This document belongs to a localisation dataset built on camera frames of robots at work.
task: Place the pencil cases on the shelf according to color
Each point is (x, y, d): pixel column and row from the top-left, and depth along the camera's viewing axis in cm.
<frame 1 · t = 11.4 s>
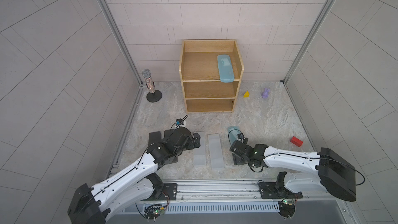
left hand: (196, 138, 79), fingers open
right hand: (238, 158, 84), fingers open
wooden three-tier shelf: (211, 71, 82), point 30 cm above the table
small yellow wedge block: (246, 94, 110), on the table
small purple toy figure: (265, 94, 107), point 4 cm above the table
right teal pencil case: (226, 70, 82), point 31 cm above the table
left teal pencil case: (233, 131, 92), on the table
left frosted white pencil case: (199, 153, 83), point 2 cm above the table
right frosted white pencil case: (215, 151, 85), on the table
left black pencil case: (154, 137, 89), on the table
small red block: (296, 141, 88), on the table

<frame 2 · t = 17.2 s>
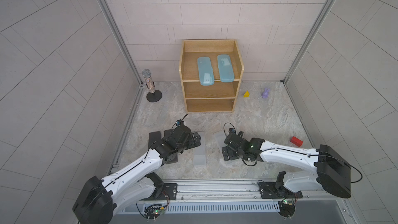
left hand: (197, 138, 81), fingers open
right hand: (228, 154, 82), fingers open
left teal pencil case: (205, 70, 80), point 32 cm above the table
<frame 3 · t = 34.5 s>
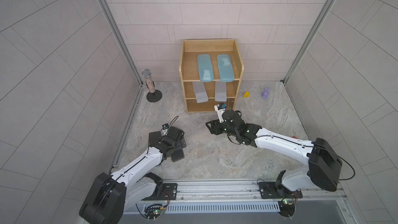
left hand: (178, 141, 87), fingers open
right hand: (209, 123, 80), fingers open
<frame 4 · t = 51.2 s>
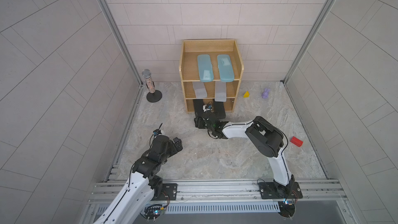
left hand: (178, 142, 82), fingers open
right hand: (197, 119, 96), fingers open
